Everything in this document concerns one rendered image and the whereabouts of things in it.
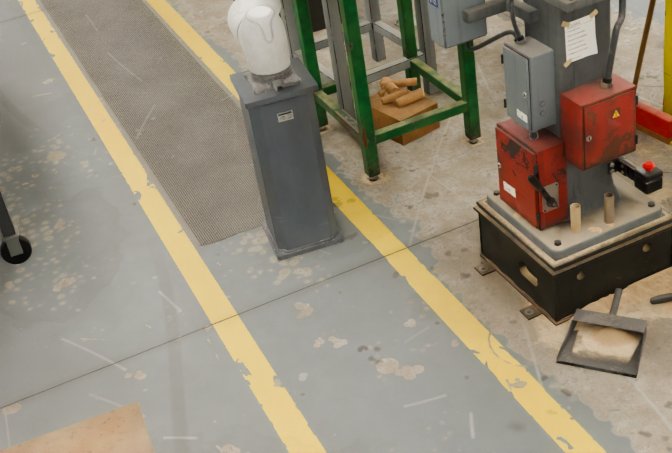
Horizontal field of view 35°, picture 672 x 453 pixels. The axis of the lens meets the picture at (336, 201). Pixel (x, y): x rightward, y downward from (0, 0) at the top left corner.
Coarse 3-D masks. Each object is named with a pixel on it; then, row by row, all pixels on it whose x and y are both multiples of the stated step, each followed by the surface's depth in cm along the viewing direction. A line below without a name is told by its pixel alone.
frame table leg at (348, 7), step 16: (352, 0) 413; (352, 16) 416; (352, 32) 419; (352, 48) 423; (352, 64) 427; (352, 80) 433; (368, 96) 436; (368, 112) 439; (368, 128) 443; (368, 144) 447; (368, 160) 450
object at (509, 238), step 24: (480, 216) 391; (504, 240) 379; (624, 240) 358; (648, 240) 364; (480, 264) 397; (504, 264) 386; (528, 264) 368; (576, 264) 353; (600, 264) 359; (624, 264) 364; (648, 264) 370; (528, 288) 374; (552, 288) 357; (576, 288) 360; (600, 288) 365; (624, 288) 370; (528, 312) 369; (552, 312) 363
